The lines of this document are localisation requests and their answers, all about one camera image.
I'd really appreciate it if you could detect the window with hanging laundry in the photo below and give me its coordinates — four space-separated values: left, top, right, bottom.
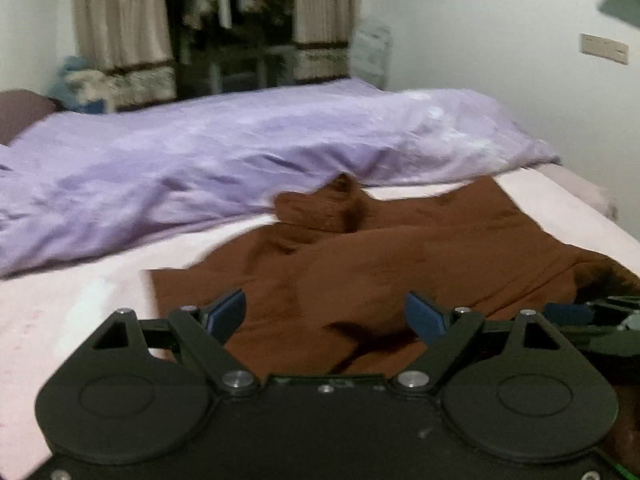
161 0 301 102

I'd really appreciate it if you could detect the white patterned bag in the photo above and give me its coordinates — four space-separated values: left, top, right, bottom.
350 17 392 90

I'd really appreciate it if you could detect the blue plush toy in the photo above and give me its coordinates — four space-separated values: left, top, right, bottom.
47 55 108 115

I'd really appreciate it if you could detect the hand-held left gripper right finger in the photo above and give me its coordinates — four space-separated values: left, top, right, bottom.
392 290 567 397

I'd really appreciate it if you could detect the purple duvet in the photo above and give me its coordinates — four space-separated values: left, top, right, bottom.
0 79 560 278

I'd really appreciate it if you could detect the beige wall switch plate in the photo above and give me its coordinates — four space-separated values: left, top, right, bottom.
580 33 630 66

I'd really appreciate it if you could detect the mauve quilted pillow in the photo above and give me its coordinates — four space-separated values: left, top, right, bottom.
0 89 63 146

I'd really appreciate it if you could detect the beige curtain with brown band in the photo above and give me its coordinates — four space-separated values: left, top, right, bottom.
291 0 362 86
70 0 178 111

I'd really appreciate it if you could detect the pink printed blanket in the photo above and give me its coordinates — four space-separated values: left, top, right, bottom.
0 164 640 480

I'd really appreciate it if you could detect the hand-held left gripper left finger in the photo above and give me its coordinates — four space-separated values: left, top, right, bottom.
89 288 260 397

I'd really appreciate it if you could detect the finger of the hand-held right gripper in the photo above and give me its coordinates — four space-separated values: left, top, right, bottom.
542 301 597 330

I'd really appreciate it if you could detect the brown large garment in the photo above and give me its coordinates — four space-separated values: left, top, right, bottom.
150 172 640 466

